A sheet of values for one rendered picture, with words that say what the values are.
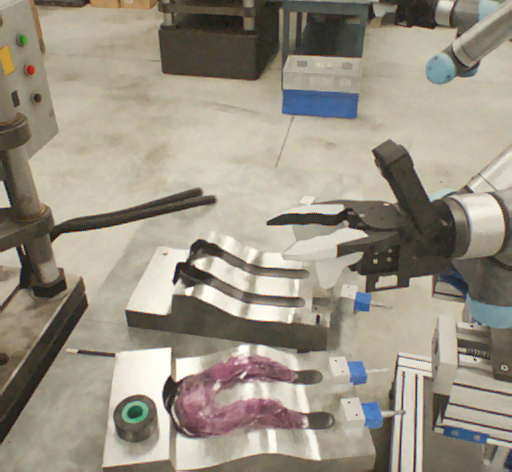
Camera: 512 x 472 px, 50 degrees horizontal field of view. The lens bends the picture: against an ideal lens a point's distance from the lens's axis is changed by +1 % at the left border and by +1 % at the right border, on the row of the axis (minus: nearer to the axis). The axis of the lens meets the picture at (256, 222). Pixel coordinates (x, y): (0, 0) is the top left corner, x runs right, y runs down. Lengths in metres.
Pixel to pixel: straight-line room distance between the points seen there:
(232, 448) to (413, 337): 1.61
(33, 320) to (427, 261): 1.13
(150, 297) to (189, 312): 0.13
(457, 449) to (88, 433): 1.20
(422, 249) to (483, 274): 0.12
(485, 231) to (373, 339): 1.91
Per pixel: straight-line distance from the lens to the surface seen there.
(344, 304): 1.45
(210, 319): 1.35
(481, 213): 0.66
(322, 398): 1.21
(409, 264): 0.64
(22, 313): 1.59
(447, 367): 1.15
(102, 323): 1.47
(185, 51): 5.30
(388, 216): 0.62
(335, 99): 4.44
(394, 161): 0.59
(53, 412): 1.32
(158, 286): 1.46
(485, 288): 0.76
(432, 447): 1.99
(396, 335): 2.57
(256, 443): 1.09
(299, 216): 0.63
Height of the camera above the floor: 1.81
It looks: 35 degrees down
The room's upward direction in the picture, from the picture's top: straight up
